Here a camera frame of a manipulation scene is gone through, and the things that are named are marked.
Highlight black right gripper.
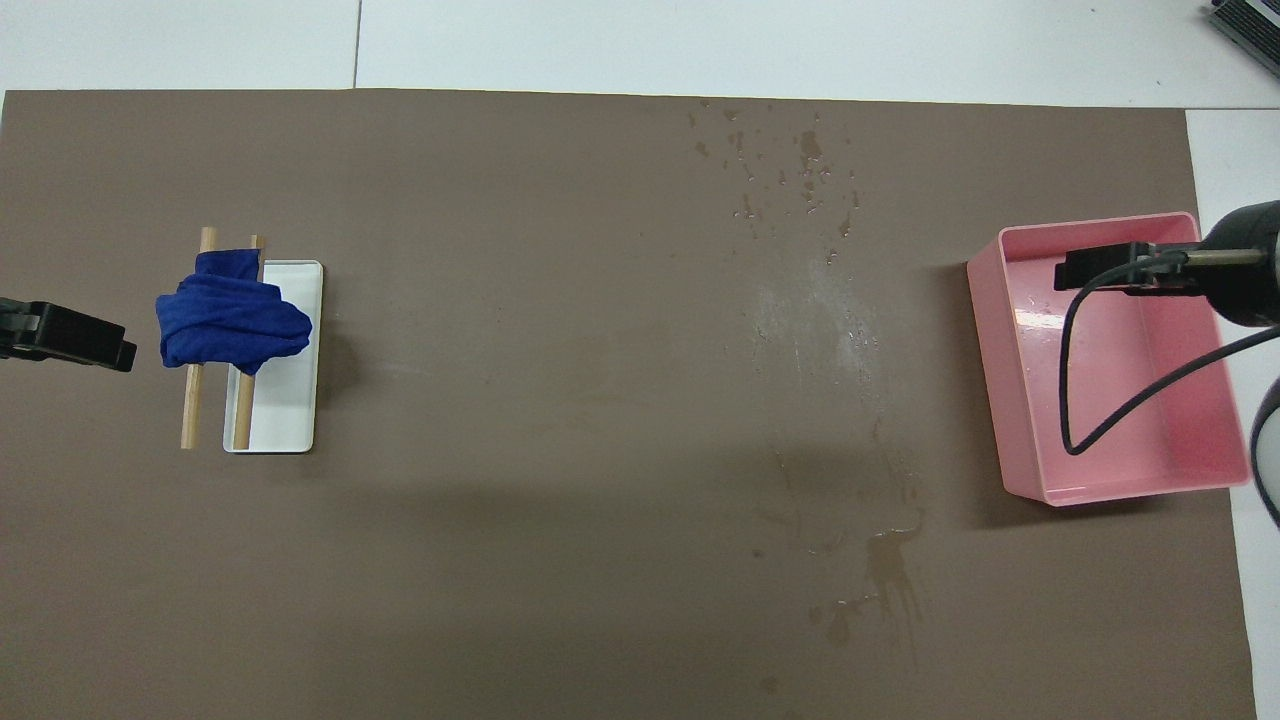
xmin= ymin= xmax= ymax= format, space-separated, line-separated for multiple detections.
xmin=1053 ymin=200 xmax=1280 ymax=328

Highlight blue cloth towel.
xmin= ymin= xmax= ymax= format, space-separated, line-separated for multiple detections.
xmin=155 ymin=248 xmax=313 ymax=377

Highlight white towel rack base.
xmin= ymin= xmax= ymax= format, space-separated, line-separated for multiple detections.
xmin=223 ymin=260 xmax=325 ymax=455

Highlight scattered water droplets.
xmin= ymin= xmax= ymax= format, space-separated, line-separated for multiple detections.
xmin=685 ymin=98 xmax=866 ymax=266

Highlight pink plastic bin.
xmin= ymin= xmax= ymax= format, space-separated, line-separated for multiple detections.
xmin=966 ymin=211 xmax=1253 ymax=508

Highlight dark grey striped device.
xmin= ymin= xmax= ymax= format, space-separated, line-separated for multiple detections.
xmin=1205 ymin=0 xmax=1280 ymax=51

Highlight brown table mat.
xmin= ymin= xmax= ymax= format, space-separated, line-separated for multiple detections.
xmin=0 ymin=88 xmax=1259 ymax=720

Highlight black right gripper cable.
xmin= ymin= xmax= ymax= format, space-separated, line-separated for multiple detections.
xmin=1060 ymin=248 xmax=1280 ymax=456

